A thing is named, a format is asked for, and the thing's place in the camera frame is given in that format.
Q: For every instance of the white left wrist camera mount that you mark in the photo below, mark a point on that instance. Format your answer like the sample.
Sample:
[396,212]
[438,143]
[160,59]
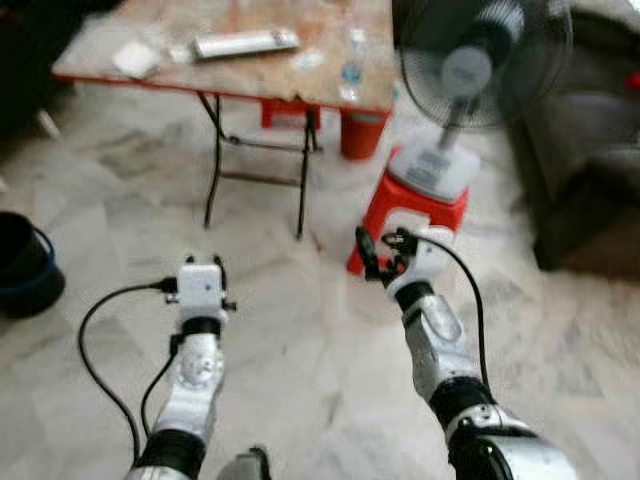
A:
[200,290]

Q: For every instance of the marble-top folding table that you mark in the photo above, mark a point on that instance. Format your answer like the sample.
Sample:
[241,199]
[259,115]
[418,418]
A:
[240,60]

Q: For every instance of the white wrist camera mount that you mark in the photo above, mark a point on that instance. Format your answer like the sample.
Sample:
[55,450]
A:
[200,290]
[432,258]

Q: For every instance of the clear plastic water bottle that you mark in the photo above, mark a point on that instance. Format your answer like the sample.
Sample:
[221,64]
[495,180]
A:
[353,65]

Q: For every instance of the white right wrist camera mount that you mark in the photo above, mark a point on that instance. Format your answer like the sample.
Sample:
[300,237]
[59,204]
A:
[432,258]

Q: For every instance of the white flat packet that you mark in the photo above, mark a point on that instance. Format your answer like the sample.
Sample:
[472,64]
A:
[136,60]

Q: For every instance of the small red plastic bucket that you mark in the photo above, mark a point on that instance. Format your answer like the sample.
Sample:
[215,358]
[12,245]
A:
[362,135]

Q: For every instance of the grey robot leg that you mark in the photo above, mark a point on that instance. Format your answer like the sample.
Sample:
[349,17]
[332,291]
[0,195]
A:
[245,467]

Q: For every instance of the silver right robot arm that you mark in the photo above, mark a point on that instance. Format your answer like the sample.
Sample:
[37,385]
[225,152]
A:
[440,345]

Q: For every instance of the long silver tray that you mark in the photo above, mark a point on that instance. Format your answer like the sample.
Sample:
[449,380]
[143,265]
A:
[245,44]

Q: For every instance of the black pedestal fan grey base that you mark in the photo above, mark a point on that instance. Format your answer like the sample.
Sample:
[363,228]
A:
[468,70]

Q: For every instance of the dark brown sofa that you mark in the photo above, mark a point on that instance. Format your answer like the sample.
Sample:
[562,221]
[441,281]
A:
[585,130]

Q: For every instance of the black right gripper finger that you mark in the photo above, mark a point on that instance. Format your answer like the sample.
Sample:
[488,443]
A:
[367,252]

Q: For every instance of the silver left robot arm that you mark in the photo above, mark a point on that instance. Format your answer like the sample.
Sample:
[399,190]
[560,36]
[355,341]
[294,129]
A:
[193,385]

